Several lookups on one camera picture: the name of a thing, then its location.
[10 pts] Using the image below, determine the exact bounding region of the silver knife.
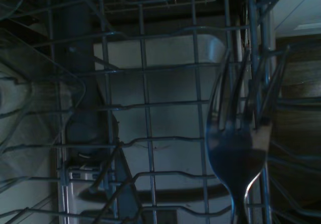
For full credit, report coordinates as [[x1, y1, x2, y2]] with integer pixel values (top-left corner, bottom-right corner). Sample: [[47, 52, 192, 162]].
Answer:
[[205, 45, 290, 224]]

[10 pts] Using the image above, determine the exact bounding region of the pale rectangular baking pan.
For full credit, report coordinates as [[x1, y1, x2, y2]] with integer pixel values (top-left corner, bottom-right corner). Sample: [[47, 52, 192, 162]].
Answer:
[[93, 33, 226, 192]]

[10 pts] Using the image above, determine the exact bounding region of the clear glass container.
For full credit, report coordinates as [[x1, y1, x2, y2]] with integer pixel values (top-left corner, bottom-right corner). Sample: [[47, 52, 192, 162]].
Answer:
[[0, 28, 86, 192]]

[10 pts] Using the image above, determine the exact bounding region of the grey wire dishwasher rack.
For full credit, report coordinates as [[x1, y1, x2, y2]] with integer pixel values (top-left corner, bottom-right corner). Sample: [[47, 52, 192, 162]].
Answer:
[[0, 0, 321, 224]]

